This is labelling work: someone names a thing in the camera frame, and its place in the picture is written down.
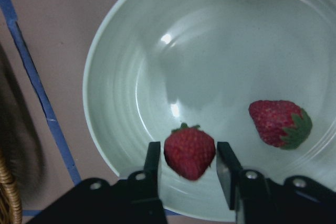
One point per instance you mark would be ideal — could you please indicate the red strawberry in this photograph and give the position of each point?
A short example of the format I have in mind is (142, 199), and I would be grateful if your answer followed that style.
(189, 151)
(280, 123)

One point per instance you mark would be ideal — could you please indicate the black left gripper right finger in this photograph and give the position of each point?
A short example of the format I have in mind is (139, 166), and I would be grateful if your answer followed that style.
(228, 169)

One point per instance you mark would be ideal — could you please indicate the light green plate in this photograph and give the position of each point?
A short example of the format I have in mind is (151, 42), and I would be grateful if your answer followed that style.
(154, 64)

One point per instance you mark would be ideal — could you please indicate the brown wicker basket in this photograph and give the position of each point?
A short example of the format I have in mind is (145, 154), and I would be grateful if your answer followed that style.
(11, 205)

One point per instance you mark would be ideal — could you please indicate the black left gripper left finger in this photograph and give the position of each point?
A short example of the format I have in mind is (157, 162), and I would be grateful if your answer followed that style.
(152, 162)

